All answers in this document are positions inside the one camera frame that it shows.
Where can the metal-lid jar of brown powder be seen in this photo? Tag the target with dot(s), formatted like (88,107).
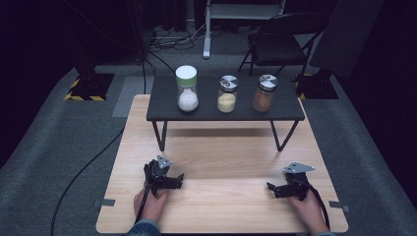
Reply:
(264,96)

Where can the black shelf with metal legs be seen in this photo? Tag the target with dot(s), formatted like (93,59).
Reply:
(223,114)

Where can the white desk frame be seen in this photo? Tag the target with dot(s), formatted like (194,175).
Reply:
(207,32)

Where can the white-lid jar of white powder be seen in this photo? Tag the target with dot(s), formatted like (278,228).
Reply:
(187,95)

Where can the person's right hand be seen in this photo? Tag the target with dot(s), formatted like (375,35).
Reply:
(308,213)

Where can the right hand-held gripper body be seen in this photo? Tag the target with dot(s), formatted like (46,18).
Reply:
(298,187)

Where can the dark grey panel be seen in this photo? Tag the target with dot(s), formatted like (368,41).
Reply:
(344,36)

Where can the grey tape piece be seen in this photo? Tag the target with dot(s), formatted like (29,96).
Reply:
(341,206)
(106,202)

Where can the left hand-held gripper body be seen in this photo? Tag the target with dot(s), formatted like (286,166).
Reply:
(157,173)

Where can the metal-lid jar of yellow powder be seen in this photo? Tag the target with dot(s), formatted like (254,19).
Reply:
(227,96)

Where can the black stand base yellow stripes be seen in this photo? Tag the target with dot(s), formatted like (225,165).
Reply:
(90,87)
(316,87)

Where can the grey floor mat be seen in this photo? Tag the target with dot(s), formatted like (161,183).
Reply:
(131,95)

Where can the person's left hand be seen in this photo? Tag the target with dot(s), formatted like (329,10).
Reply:
(152,205)

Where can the black folding chair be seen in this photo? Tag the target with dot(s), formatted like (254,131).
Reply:
(278,49)

